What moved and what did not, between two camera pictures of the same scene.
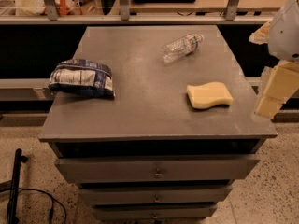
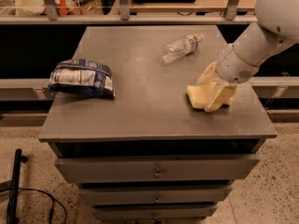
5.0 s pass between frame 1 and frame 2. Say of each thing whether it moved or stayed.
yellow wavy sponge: stayed
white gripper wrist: moved
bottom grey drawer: stayed
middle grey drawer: stayed
